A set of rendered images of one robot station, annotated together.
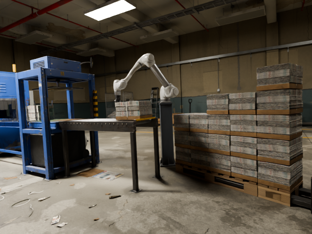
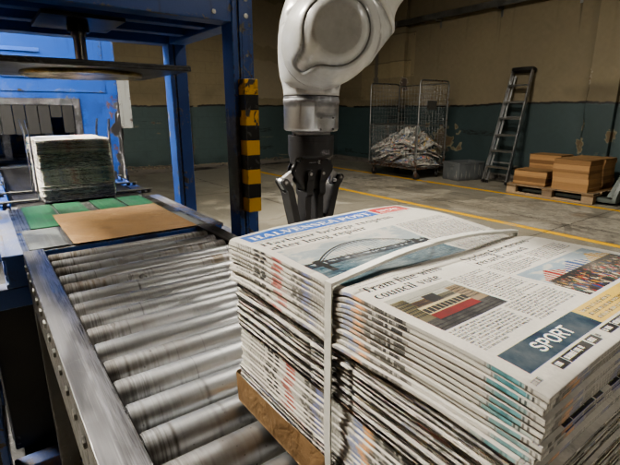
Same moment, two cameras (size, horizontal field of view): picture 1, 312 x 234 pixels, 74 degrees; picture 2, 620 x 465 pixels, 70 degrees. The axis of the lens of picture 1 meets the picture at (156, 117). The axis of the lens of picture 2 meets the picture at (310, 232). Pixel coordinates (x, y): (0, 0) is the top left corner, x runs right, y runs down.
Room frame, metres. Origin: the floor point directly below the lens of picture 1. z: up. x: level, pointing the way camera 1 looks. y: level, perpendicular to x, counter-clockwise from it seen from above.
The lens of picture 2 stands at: (2.23, 0.23, 1.17)
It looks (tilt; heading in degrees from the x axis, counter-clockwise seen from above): 15 degrees down; 23
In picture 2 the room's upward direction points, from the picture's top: straight up
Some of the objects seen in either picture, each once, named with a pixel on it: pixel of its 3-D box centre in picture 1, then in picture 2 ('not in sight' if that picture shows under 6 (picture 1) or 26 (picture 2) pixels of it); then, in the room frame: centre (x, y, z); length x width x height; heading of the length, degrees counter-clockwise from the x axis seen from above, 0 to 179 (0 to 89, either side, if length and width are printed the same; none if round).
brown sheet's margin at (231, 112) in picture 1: (250, 111); not in sight; (2.28, -1.04, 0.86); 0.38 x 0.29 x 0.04; 129
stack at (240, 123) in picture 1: (217, 146); not in sight; (2.61, -0.76, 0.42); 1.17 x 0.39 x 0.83; 40
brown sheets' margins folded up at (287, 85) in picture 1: (279, 133); not in sight; (2.05, -1.23, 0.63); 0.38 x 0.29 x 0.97; 130
